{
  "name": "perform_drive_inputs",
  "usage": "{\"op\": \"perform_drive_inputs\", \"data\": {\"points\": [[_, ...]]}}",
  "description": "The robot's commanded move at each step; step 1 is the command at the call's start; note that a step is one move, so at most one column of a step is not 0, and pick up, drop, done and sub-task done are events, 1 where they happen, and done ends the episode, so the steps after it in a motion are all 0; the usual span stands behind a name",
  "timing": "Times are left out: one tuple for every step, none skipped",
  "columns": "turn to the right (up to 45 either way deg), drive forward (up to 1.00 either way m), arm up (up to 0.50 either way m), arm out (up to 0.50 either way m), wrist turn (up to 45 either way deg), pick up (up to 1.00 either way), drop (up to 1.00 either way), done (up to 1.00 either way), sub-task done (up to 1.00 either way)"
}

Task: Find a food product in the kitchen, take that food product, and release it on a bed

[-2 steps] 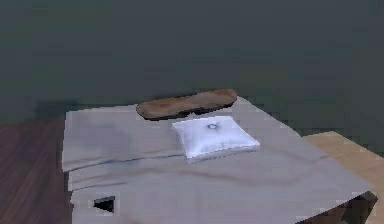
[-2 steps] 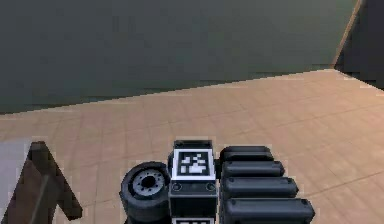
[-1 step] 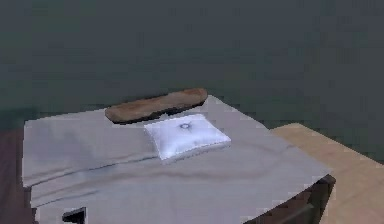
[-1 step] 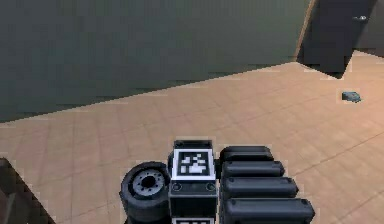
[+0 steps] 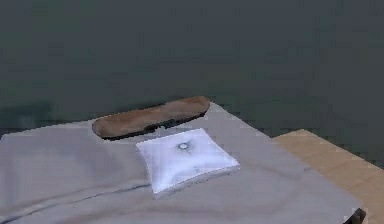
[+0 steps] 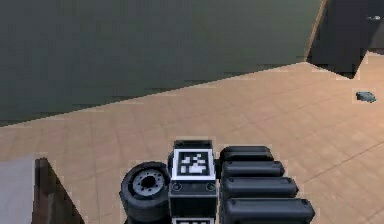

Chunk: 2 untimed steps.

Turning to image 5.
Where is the grey bed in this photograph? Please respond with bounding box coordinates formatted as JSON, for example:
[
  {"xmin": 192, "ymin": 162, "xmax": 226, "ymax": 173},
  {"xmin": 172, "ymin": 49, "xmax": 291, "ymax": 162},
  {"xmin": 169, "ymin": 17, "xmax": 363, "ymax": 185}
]
[{"xmin": 0, "ymin": 101, "xmax": 367, "ymax": 224}]

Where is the brown long pillow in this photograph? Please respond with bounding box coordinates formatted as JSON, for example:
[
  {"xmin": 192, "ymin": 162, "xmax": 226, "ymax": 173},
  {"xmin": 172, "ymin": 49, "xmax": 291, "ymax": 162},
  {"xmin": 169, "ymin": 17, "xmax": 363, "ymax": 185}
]
[{"xmin": 91, "ymin": 95, "xmax": 212, "ymax": 141}]

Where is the white square pillow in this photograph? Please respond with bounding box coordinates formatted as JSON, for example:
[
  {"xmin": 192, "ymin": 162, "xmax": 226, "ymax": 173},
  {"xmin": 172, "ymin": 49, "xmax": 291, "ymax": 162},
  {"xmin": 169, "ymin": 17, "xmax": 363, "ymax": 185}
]
[{"xmin": 135, "ymin": 127, "xmax": 241, "ymax": 195}]

